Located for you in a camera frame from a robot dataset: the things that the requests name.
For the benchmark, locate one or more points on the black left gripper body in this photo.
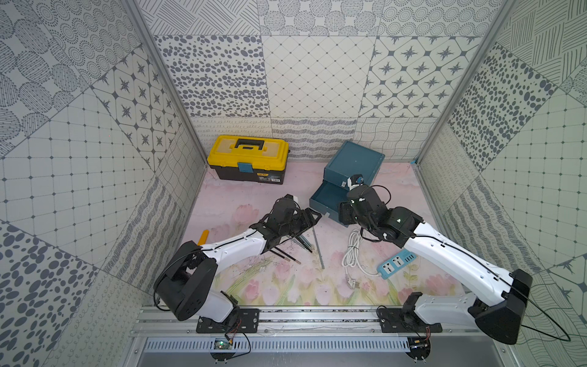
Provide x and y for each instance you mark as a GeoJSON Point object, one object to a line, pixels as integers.
{"type": "Point", "coordinates": [299, 222]}

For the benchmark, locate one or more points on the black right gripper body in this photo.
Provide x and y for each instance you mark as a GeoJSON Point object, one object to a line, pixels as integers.
{"type": "Point", "coordinates": [348, 215]}

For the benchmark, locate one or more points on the teal drawer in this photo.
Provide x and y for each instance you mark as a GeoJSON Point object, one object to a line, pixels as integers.
{"type": "Point", "coordinates": [333, 202]}

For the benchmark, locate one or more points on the green pencil vertical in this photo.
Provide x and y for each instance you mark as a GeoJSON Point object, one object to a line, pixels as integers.
{"type": "Point", "coordinates": [318, 250]}

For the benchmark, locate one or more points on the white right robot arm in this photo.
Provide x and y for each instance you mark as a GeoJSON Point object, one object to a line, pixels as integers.
{"type": "Point", "coordinates": [497, 299]}

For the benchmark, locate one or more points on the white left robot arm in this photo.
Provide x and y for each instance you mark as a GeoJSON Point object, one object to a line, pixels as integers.
{"type": "Point", "coordinates": [184, 287]}

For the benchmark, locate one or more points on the teal drawer cabinet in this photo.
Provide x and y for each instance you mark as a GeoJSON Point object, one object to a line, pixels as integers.
{"type": "Point", "coordinates": [352, 159]}

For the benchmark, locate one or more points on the black pencil plain end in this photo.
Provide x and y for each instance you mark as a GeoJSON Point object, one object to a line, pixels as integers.
{"type": "Point", "coordinates": [302, 240]}

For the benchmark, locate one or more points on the black pencil gold end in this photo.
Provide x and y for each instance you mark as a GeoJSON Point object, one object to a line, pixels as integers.
{"type": "Point", "coordinates": [287, 255]}

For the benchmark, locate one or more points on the black pencil left pair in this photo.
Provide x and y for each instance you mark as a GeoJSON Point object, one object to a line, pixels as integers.
{"type": "Point", "coordinates": [279, 255]}

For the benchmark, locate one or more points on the teal power strip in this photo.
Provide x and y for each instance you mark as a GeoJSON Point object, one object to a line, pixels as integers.
{"type": "Point", "coordinates": [396, 263]}

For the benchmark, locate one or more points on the yellow black plastic toolbox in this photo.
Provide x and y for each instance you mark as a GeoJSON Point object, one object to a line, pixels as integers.
{"type": "Point", "coordinates": [249, 159]}

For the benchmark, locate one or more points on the orange utility knife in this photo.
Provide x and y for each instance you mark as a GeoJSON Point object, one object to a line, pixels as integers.
{"type": "Point", "coordinates": [203, 238]}

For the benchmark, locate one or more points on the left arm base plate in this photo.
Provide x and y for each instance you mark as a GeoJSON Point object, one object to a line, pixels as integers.
{"type": "Point", "coordinates": [241, 320]}

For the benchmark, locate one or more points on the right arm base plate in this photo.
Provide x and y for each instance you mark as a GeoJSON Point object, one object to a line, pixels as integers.
{"type": "Point", "coordinates": [395, 320]}

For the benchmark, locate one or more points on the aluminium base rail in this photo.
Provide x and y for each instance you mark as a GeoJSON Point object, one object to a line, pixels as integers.
{"type": "Point", "coordinates": [297, 329]}

